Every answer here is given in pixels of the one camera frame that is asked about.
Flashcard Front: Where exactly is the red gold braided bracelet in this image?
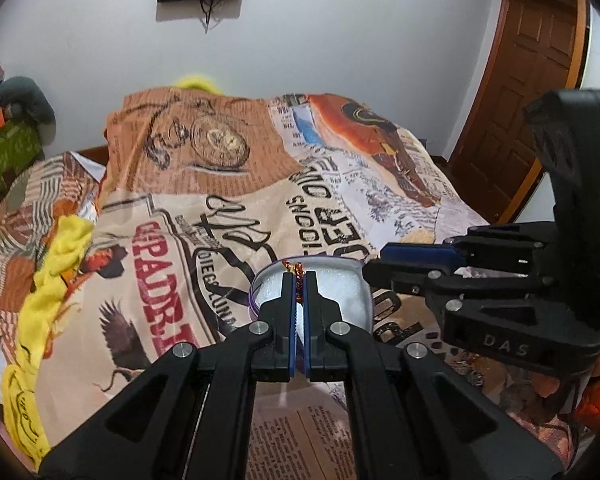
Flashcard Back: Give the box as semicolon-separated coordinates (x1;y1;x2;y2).
280;261;307;305

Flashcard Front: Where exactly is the green patterned pillow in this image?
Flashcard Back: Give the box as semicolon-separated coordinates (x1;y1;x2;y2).
0;72;56;195

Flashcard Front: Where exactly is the yellow cloth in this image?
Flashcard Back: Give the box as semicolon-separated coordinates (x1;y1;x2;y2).
1;214;94;467

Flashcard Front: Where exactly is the purple heart-shaped tin box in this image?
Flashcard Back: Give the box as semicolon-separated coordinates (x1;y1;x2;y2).
248;256;374;333

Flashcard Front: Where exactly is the brown wooden door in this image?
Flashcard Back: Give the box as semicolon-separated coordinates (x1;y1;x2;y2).
450;0;588;223

